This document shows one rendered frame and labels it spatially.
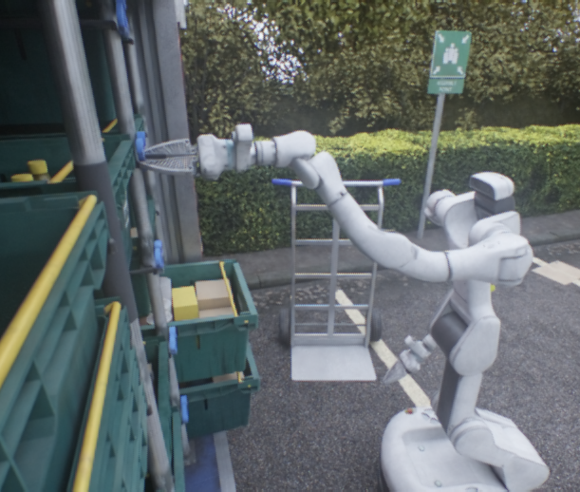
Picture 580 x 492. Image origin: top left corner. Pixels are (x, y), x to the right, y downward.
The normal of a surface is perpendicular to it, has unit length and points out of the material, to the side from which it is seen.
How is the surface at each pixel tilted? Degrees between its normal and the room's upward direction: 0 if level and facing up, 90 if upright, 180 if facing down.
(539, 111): 62
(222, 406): 93
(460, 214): 90
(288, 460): 0
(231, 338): 93
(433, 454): 0
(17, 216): 87
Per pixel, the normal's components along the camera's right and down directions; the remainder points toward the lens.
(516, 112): 0.12, -0.13
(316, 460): 0.00, -0.91
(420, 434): 0.11, 0.16
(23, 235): 0.29, 0.36
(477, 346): 0.05, 0.41
